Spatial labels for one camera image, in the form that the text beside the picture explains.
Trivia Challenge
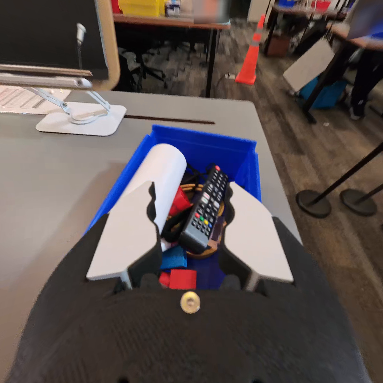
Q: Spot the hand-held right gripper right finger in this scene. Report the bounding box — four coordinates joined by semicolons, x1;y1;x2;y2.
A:
218;181;294;291

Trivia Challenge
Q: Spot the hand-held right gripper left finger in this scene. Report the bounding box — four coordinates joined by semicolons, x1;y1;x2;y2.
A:
86;180;164;290

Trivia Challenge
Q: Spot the blue plastic bin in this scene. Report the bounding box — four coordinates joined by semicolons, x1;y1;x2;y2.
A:
84;124;262;290

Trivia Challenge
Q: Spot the blue box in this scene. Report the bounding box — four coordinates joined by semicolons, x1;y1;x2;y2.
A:
160;245;188;270

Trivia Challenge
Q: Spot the black remote control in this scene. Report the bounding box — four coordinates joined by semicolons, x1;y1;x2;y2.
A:
179;165;229;253

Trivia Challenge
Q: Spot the red plastic piece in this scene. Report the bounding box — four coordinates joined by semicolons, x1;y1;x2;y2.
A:
169;186;193;217

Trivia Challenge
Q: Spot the black stanchion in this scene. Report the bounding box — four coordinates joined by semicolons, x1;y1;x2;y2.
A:
296;147;383;218
340;181;383;216

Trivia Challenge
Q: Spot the red block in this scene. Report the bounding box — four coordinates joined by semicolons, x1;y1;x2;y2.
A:
159;269;197;290

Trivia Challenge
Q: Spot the white paper roll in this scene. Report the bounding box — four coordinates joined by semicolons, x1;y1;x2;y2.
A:
124;144;187;252

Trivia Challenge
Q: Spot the white tablet stand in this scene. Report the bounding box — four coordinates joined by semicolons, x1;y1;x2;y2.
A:
0;23;127;136

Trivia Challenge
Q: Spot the black office chair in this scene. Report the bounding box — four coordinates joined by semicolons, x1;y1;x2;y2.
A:
120;48;168;90

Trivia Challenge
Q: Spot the printed paper sheet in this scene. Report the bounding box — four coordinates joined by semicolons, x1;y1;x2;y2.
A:
0;85;72;115

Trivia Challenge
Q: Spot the orange traffic cone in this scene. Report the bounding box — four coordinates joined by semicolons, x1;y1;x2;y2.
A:
235;13;267;86

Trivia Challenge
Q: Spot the grey leaning board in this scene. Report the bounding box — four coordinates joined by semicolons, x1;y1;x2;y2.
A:
283;39;336;92

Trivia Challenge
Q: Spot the wooden top table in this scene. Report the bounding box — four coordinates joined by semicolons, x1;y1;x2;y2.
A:
113;13;231;98

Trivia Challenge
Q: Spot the small yellow bin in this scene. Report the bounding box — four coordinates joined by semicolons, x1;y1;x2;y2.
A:
118;0;165;17

